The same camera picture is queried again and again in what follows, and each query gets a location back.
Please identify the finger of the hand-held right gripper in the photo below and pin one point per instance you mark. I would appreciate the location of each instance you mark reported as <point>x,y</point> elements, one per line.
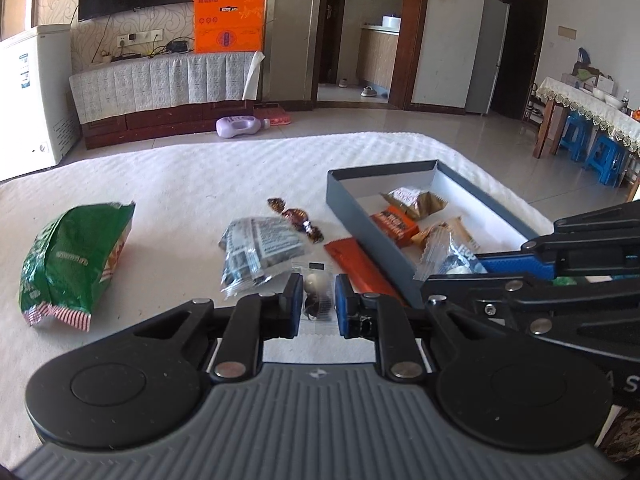
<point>515,265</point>
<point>475,287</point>

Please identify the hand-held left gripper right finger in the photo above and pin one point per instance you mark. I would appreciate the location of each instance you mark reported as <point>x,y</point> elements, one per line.
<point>342,306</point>

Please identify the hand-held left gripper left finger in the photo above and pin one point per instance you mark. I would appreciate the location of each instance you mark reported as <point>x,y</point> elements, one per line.
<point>292,306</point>

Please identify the small clear candy packet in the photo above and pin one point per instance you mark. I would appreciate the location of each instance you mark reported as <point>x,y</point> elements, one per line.
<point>317,290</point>

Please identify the long orange snack packet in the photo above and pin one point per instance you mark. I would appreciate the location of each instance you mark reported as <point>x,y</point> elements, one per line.
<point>357,267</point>

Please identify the clear crinkled snack packet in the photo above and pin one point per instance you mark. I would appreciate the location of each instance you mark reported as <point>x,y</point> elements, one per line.
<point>447,255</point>

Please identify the beige snack packet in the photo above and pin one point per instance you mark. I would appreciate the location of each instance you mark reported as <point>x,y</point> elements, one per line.
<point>460,232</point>

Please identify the grey silver snack packet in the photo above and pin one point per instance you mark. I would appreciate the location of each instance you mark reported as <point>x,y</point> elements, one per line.
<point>260,250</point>

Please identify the brown twisted candy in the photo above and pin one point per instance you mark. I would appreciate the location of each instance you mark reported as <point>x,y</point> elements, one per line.
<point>295,217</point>

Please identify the grey cardboard box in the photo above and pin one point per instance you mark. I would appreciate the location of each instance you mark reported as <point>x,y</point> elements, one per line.
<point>350,210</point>

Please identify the orange brown bar packet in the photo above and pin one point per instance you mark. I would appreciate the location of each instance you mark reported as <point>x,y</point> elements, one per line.
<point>392,222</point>

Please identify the brown gold snack packet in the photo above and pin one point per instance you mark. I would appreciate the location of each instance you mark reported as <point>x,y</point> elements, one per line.
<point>412,200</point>

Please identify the green snack bag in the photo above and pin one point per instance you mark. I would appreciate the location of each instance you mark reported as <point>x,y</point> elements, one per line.
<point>70,255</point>

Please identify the dark patterned clothing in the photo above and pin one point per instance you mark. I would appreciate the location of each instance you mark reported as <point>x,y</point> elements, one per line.
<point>622,435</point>

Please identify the blue plastic stool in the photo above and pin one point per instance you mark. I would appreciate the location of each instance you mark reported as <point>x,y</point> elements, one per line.
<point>607,157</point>
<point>575,135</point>

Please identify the dining table with lace cloth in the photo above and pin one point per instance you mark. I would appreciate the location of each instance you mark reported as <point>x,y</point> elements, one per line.
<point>585,105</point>

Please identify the purple plastic bottle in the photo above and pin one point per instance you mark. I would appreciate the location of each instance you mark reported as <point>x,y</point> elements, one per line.
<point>240,126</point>

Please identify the pink plastic tray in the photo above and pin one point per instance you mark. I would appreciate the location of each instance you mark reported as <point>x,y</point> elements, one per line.
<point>275,116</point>

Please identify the boxes on dining table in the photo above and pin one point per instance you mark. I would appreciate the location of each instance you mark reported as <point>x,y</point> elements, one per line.
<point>587,75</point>

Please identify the grey refrigerator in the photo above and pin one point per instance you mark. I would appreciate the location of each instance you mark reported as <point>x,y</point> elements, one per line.
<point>485,55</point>

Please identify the grey slipper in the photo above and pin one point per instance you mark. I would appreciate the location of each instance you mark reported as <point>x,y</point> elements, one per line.
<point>369,91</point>

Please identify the dark wooden television cabinet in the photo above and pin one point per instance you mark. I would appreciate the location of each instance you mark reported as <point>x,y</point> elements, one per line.
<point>165,122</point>

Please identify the wooden kitchen cabinet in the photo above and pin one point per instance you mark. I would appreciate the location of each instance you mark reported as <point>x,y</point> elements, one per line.
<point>377,57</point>

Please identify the white lace cloth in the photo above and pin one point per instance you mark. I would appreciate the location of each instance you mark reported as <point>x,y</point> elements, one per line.
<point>160,82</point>

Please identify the white pot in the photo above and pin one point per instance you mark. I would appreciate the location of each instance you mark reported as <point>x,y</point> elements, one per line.
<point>391,22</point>

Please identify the black set-top box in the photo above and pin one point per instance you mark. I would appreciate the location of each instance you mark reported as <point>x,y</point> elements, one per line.
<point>178,46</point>

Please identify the dark wooden door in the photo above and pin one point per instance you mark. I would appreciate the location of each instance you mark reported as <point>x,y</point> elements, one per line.
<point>332,20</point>

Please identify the orange cardboard box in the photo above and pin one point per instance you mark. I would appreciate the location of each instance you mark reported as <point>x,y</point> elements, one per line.
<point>229,22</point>

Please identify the white chest freezer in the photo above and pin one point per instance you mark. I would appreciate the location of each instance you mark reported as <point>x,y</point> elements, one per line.
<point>30,100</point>

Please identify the white wall outlets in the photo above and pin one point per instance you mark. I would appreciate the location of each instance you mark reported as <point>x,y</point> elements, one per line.
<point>140,36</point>

